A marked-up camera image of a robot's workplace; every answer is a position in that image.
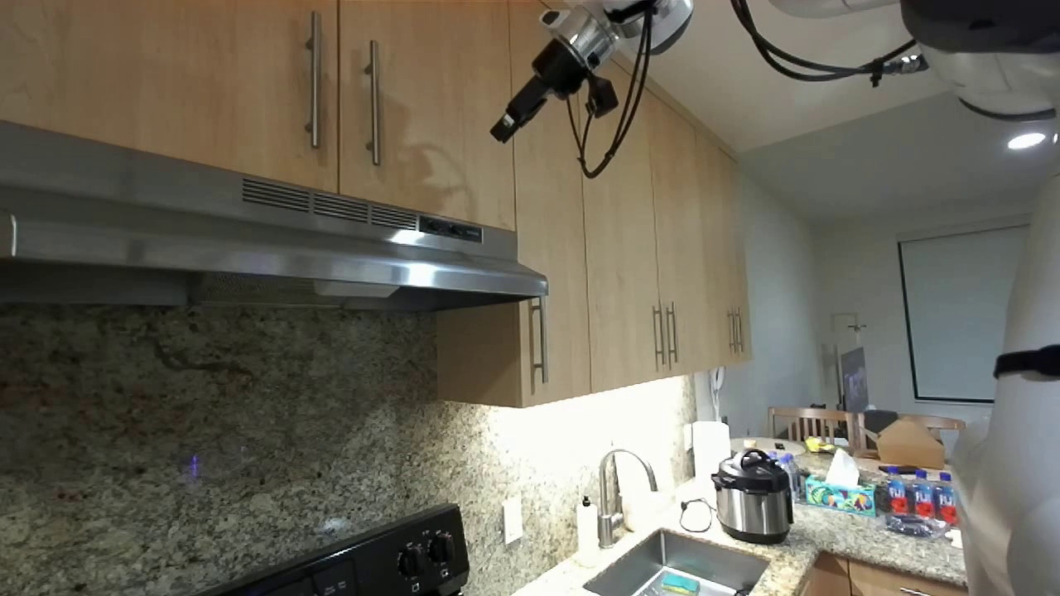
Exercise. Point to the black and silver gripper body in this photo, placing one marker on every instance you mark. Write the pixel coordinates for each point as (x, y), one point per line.
(580, 36)

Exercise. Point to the cabinet door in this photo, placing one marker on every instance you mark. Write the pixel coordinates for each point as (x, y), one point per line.
(235, 85)
(423, 85)

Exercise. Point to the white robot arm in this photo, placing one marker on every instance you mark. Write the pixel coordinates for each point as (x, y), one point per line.
(1001, 57)

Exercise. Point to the paper towel roll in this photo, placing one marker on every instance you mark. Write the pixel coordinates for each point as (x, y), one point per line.
(709, 443)

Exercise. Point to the recessed ceiling light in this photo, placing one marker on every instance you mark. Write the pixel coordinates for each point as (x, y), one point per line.
(1027, 139)

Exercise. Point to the white projector screen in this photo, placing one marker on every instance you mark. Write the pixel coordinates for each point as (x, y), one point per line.
(956, 309)

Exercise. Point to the wooden dining chair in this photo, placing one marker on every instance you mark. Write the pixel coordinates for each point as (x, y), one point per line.
(815, 421)

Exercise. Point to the chrome kitchen faucet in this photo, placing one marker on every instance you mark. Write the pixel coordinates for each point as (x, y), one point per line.
(614, 522)

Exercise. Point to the silver pressure cooker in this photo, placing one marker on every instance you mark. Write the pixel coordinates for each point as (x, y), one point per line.
(752, 498)

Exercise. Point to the white soap dispenser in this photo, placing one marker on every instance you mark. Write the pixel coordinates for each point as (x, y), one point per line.
(587, 531)

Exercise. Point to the tissue box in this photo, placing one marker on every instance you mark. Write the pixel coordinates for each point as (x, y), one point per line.
(838, 489)

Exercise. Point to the stainless steel sink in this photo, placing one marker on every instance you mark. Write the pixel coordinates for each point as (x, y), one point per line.
(670, 564)

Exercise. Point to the stainless steel range hood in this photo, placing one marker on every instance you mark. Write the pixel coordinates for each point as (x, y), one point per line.
(98, 223)

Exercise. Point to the black electric stove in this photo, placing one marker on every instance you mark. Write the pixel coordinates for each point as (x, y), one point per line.
(423, 554)

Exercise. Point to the water bottle pack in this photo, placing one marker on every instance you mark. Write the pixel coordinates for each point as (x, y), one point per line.
(912, 503)

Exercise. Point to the tall wooden wall cabinets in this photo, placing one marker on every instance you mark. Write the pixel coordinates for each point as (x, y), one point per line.
(644, 270)

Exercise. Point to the white wall outlet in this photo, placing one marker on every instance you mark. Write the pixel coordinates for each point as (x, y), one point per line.
(510, 522)

